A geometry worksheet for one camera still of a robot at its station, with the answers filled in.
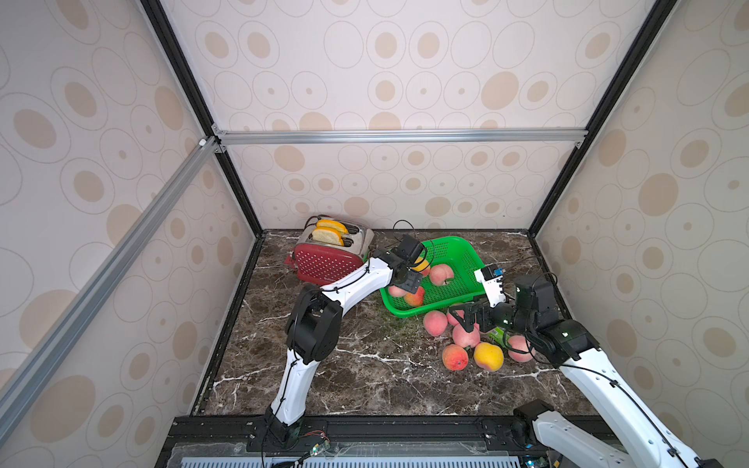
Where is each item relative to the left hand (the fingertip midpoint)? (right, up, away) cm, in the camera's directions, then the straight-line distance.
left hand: (409, 275), depth 93 cm
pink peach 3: (+15, -18, -10) cm, 25 cm away
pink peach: (+10, +1, +5) cm, 12 cm away
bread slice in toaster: (-27, +17, +1) cm, 32 cm away
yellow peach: (+4, +3, +6) cm, 8 cm away
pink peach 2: (+7, -14, -5) cm, 16 cm away
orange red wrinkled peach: (+11, -22, -12) cm, 28 cm away
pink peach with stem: (-4, -5, -3) cm, 7 cm away
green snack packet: (+26, -17, -9) cm, 32 cm away
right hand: (+11, -7, -20) cm, 24 cm away
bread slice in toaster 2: (-25, +14, -1) cm, 29 cm away
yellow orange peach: (+21, -22, -12) cm, 33 cm away
